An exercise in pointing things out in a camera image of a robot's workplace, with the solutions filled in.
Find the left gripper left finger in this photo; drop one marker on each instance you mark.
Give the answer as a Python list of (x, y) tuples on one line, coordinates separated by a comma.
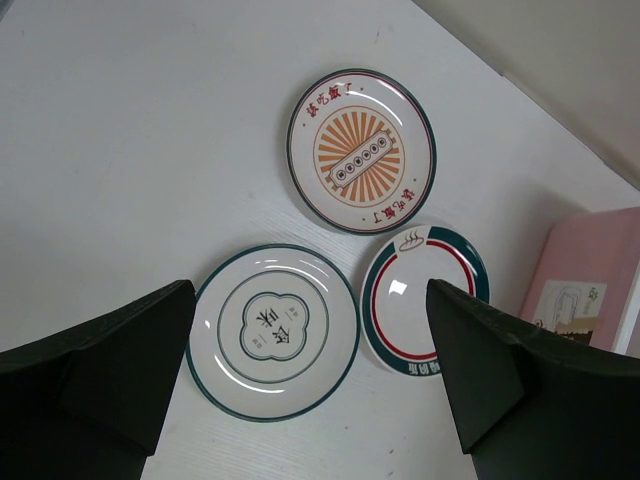
[(90, 401)]

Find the orange sunburst plate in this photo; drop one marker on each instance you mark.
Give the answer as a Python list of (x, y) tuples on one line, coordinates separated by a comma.
[(361, 151)]

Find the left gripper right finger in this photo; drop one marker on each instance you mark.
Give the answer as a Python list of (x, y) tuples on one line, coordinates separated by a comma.
[(528, 403)]

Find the green quatrefoil plate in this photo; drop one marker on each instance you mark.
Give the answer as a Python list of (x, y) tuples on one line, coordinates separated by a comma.
[(276, 331)]

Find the green red ring plate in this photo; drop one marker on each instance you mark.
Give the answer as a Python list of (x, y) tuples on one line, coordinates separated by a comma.
[(394, 293)]

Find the pink white dish rack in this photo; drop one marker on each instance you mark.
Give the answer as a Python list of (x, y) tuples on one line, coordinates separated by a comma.
[(586, 283)]

